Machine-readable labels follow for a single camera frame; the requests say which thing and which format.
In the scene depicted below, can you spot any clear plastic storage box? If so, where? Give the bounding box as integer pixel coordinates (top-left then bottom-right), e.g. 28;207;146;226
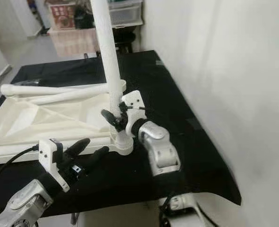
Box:
109;0;144;26

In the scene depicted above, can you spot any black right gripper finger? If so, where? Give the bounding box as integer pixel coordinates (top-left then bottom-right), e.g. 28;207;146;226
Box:
101;109;123;131

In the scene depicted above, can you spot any beige cloth-covered table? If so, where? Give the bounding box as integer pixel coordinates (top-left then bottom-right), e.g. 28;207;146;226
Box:
49;27;102;58

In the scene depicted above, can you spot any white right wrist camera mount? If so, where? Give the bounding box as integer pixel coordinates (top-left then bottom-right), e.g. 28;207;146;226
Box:
119;90;147;138

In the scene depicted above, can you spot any black tablecloth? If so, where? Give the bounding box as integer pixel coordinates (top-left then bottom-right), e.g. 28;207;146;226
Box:
0;50;241;223

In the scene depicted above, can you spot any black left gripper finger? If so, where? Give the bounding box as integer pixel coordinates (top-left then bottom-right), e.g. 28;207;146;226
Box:
64;138;91;159
83;146;110;169

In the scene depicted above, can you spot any red printed carton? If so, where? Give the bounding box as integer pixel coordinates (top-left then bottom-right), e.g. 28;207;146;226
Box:
52;4;78;30

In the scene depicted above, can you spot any black bag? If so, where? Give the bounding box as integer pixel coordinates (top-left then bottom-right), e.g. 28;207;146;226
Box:
76;0;96;29

